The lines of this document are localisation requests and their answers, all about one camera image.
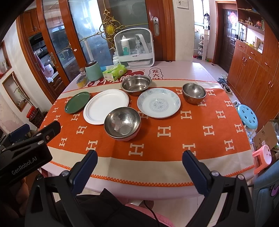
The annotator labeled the blue patterned ceramic plate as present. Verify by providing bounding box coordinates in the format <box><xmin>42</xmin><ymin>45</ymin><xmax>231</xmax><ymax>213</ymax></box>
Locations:
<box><xmin>137</xmin><ymin>88</ymin><xmax>181</xmax><ymax>119</ymax></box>

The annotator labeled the wide steel bowl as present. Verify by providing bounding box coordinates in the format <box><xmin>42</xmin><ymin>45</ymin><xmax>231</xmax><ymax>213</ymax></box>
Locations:
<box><xmin>121</xmin><ymin>75</ymin><xmax>152</xmax><ymax>96</ymax></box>

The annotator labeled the blue plastic stool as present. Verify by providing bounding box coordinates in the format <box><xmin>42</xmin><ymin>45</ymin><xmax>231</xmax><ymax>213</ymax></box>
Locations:
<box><xmin>236</xmin><ymin>104</ymin><xmax>258</xmax><ymax>130</ymax></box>

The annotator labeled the yellow foil bowl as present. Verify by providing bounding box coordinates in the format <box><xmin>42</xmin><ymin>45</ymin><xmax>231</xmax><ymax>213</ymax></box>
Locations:
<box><xmin>76</xmin><ymin>74</ymin><xmax>88</xmax><ymax>88</ymax></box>

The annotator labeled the steel bowl pink outside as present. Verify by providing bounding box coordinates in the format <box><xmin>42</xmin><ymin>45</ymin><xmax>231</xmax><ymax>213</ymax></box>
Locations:
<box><xmin>104</xmin><ymin>107</ymin><xmax>141</xmax><ymax>141</ymax></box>

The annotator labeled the pink plastic stool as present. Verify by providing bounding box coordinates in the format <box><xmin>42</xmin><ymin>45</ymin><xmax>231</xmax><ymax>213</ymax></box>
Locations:
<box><xmin>252</xmin><ymin>144</ymin><xmax>272</xmax><ymax>174</ymax></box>

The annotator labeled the white sterilizer cabinet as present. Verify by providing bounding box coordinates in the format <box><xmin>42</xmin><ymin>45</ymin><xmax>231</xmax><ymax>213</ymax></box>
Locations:
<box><xmin>114</xmin><ymin>27</ymin><xmax>155</xmax><ymax>68</ymax></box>

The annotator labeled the mint green canister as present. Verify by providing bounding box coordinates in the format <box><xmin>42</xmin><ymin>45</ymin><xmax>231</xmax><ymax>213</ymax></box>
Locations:
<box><xmin>85</xmin><ymin>61</ymin><xmax>103</xmax><ymax>82</ymax></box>

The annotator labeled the white pill bottle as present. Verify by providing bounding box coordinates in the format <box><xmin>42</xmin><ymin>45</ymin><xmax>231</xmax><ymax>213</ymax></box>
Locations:
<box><xmin>112</xmin><ymin>51</ymin><xmax>119</xmax><ymax>65</ymax></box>

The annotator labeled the white paper plate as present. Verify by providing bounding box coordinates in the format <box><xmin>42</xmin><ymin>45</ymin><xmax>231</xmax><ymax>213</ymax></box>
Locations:
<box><xmin>83</xmin><ymin>89</ymin><xmax>130</xmax><ymax>125</ymax></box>

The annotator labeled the orange H pattern blanket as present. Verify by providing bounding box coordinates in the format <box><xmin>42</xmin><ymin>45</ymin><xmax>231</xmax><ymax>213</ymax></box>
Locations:
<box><xmin>42</xmin><ymin>80</ymin><xmax>254</xmax><ymax>187</ymax></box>

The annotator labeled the small steel bowl brown outside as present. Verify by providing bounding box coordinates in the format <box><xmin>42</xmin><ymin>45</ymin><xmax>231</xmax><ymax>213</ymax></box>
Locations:
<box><xmin>182</xmin><ymin>83</ymin><xmax>207</xmax><ymax>105</ymax></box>

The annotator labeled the green round plate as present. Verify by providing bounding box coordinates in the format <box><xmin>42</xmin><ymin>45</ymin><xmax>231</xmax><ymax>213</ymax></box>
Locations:
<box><xmin>65</xmin><ymin>92</ymin><xmax>91</xmax><ymax>114</ymax></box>

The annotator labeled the dark wicker basket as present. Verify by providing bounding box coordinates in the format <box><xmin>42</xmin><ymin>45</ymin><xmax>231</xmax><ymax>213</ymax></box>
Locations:
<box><xmin>27</xmin><ymin>106</ymin><xmax>44</xmax><ymax>128</ymax></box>

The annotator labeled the green tissue pack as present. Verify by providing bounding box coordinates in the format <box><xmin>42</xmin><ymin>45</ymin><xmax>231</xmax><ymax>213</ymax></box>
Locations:
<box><xmin>103</xmin><ymin>64</ymin><xmax>127</xmax><ymax>81</ymax></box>

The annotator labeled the pink printed tablecloth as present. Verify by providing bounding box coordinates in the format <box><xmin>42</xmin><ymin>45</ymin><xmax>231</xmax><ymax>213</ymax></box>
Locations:
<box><xmin>63</xmin><ymin>60</ymin><xmax>218</xmax><ymax>93</ymax></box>

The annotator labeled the wooden cabinet wall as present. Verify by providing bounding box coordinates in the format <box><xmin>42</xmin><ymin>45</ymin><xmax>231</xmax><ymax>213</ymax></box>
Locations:
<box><xmin>227</xmin><ymin>1</ymin><xmax>278</xmax><ymax>129</ymax></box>

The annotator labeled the cardboard box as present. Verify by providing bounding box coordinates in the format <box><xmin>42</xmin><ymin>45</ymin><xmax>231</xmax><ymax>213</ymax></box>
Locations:
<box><xmin>253</xmin><ymin>122</ymin><xmax>278</xmax><ymax>150</ymax></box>

